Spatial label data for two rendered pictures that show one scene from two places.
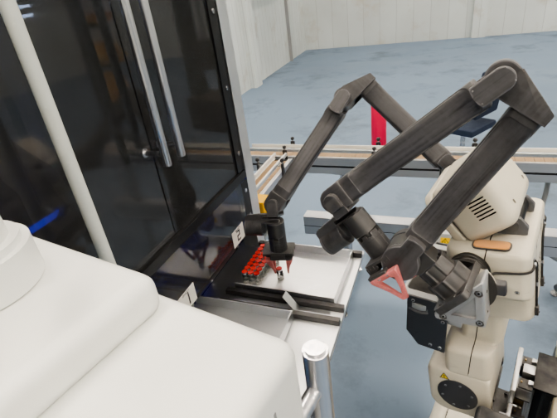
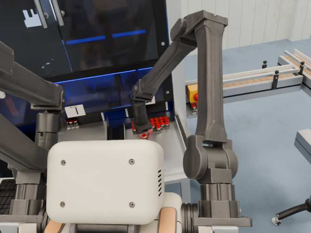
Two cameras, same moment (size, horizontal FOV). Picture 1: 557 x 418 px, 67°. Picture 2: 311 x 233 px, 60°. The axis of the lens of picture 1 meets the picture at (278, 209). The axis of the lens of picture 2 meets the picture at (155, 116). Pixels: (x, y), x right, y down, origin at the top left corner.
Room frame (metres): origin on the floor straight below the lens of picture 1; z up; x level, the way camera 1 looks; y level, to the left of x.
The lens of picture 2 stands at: (0.75, -0.85, 1.70)
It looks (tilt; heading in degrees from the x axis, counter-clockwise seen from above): 35 degrees down; 62
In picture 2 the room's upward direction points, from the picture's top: 7 degrees counter-clockwise
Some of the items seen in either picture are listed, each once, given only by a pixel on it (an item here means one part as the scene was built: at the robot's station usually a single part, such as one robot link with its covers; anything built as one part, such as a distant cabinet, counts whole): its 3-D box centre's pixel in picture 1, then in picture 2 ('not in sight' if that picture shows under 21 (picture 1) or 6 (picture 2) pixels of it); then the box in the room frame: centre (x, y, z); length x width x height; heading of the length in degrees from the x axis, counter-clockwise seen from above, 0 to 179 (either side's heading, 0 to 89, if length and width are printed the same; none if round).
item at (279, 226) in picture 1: (273, 227); (138, 106); (1.14, 0.02, 1.09); 0.07 x 0.06 x 0.07; 73
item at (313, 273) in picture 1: (295, 269); (154, 145); (1.16, -0.03, 0.90); 0.34 x 0.26 x 0.04; 65
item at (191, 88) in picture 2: (259, 206); (195, 92); (1.48, 0.07, 0.99); 0.08 x 0.07 x 0.07; 66
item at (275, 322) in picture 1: (223, 337); (80, 142); (0.90, 0.21, 0.90); 0.34 x 0.26 x 0.04; 66
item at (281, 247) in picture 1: (278, 243); (140, 118); (1.14, 0.02, 1.03); 0.10 x 0.07 x 0.07; 79
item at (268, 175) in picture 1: (258, 188); (238, 83); (1.80, 0.08, 0.92); 0.69 x 0.15 x 0.16; 156
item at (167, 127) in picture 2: (266, 264); (151, 129); (1.21, 0.07, 0.90); 0.18 x 0.02 x 0.05; 155
